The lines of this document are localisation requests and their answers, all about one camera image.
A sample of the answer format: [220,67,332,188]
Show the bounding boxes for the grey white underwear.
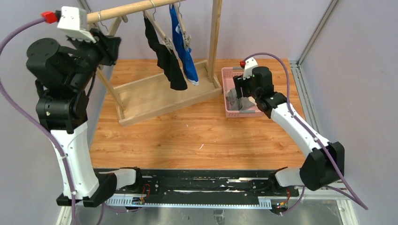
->
[225,88,255,111]

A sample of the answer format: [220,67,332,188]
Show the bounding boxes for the beige clip hanger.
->
[98,10,128,37]

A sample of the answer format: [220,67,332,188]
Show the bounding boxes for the beige hanger with black underwear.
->
[143,0,174,53]

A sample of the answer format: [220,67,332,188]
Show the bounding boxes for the black underwear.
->
[144,17,188,91]

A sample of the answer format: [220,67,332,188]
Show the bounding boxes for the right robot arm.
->
[233,67,344,191]

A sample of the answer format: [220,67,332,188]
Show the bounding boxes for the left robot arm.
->
[26,29,143,207]

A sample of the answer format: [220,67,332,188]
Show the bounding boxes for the blue underwear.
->
[169,4,199,86]

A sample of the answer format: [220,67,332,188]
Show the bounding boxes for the beige hanger with blue underwear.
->
[173,0,191,50]

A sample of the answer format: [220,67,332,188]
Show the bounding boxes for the pink plastic basket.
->
[222,67,264,118]

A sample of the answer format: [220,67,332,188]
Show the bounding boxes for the wooden clothes rack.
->
[87,0,222,127]

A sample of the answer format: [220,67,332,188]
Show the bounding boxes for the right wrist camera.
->
[243,57,258,80]

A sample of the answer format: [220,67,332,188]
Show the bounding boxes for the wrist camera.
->
[57,6,97,43]
[243,57,258,80]

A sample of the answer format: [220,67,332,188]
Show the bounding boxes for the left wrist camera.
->
[57,6,97,43]

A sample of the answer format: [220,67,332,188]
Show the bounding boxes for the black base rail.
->
[106,169,299,209]

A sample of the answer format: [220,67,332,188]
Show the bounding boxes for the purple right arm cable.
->
[239,52,369,210]

